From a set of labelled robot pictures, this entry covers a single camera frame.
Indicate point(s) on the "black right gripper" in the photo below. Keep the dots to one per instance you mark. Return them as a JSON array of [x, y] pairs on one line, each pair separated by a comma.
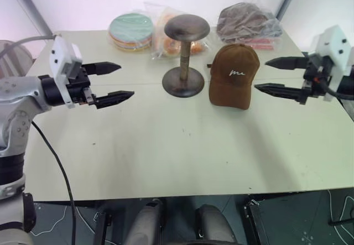
[[313, 72]]

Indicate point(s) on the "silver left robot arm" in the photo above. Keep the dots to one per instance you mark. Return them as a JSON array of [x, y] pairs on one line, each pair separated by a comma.
[[19, 95]]

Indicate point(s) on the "stack of coloured round mats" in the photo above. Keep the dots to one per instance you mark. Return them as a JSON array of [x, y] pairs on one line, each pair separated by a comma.
[[130, 30]]

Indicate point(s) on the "black table frame leg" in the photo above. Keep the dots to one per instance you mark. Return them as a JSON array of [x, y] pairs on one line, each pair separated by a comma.
[[255, 223], [101, 228]]

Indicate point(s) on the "brown baseball cap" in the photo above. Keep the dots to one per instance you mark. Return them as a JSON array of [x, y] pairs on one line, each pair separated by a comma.
[[232, 84]]

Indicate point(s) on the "dark metal hat stand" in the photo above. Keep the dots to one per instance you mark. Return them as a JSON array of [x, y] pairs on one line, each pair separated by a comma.
[[184, 62]]

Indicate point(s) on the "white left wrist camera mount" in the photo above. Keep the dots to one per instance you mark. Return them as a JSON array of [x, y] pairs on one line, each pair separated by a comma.
[[59, 54]]

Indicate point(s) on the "plastic bag of brown hats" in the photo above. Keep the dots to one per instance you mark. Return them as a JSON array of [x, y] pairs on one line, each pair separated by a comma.
[[246, 23]]

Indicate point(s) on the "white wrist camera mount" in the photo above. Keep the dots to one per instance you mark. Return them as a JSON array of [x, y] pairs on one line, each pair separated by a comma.
[[336, 48], [59, 54]]

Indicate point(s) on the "grey rounded robot leg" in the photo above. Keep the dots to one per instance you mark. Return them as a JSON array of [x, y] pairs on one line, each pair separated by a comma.
[[146, 223], [214, 224]]

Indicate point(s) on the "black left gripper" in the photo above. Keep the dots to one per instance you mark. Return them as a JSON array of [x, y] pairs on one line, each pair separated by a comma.
[[80, 84]]

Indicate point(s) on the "pink packaged item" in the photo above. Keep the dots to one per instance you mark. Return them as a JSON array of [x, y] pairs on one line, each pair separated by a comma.
[[261, 43]]

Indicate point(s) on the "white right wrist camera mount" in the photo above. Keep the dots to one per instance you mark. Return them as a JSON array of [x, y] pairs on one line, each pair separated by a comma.
[[336, 48]]

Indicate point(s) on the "plastic bag of orange items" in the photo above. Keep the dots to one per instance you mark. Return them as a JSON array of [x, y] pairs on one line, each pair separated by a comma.
[[168, 47]]

